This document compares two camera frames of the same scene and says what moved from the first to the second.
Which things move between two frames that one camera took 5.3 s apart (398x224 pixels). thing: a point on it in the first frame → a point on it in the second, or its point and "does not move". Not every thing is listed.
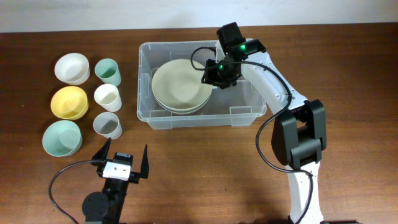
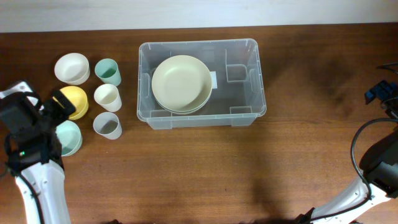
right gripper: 209,76 → 381,91
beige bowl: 177,84 does not move
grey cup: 108,125 does not move
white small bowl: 72,68 does not move
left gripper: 134,177 → 52,106
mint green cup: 107,71 does not move
